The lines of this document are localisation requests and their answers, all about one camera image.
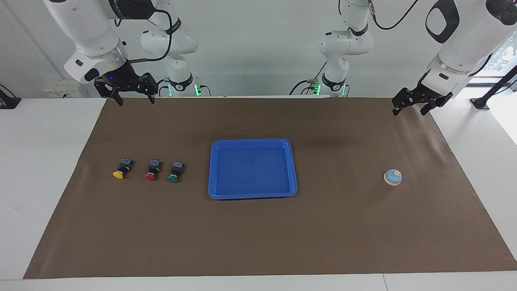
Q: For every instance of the red push button switch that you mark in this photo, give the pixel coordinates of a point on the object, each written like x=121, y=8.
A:
x=151, y=176

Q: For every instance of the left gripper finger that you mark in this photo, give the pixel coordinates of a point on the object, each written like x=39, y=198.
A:
x=396, y=110
x=425, y=109

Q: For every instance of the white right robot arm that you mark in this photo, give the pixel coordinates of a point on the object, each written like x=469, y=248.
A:
x=93, y=28

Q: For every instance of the white wall socket box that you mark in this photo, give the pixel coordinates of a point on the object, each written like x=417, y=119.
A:
x=62, y=89

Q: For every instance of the black tripod stand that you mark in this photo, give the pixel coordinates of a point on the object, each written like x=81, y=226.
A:
x=480, y=103

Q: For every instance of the window with green foliage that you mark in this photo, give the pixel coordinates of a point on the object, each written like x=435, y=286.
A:
x=505, y=54

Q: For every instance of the light blue call bell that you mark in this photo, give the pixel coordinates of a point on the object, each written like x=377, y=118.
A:
x=392, y=177

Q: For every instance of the yellow push button switch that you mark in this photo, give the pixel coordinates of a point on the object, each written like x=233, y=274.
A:
x=119, y=174

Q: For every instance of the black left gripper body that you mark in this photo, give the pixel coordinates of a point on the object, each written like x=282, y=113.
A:
x=420, y=97

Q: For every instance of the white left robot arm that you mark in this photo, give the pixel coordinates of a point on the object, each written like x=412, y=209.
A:
x=464, y=44

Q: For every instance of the brown table mat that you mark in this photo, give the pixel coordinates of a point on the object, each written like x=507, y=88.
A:
x=323, y=226

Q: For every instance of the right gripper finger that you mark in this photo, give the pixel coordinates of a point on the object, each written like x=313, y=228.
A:
x=119, y=99
x=152, y=98

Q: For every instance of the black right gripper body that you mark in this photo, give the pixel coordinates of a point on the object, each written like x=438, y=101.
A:
x=121, y=81

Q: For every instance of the green push button switch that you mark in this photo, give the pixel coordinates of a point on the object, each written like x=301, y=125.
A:
x=173, y=178

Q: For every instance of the small black stand foot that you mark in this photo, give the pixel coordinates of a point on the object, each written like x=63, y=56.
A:
x=8, y=101

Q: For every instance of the blue plastic tray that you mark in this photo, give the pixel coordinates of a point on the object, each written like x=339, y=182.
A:
x=252, y=169

